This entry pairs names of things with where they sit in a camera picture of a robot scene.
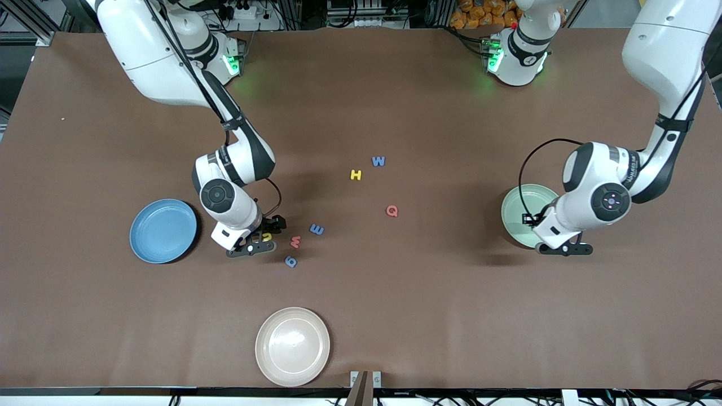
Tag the red foam letter w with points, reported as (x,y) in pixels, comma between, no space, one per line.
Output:
(295,243)

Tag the blue foam letter m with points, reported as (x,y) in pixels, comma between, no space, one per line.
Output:
(317,229)

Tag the blue foam letter g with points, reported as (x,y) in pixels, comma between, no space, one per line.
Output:
(293,263)

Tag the pink foam letter Q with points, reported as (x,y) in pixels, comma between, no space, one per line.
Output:
(388,211)

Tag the blue foam capital W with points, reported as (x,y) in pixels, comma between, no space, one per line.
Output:
(378,162)

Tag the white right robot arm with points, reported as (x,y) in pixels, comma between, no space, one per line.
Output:
(158,62)

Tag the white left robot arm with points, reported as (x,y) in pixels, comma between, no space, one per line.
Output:
(665,51)

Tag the pale green plate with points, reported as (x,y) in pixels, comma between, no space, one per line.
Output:
(516,225)

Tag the blue plate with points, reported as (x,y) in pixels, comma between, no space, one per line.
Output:
(163,231)

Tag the beige plate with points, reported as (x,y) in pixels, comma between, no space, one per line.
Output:
(293,347)

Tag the orange mesh bag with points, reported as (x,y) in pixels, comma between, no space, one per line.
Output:
(476,14)

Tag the white power strip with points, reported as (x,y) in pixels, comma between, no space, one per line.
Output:
(245,8)

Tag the small metal bracket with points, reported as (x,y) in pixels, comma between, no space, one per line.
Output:
(354,378)
(377,379)

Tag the brown wedge post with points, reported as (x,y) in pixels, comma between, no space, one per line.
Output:
(358,395)

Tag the aluminium frame profile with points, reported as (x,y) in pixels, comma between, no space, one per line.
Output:
(39,25)

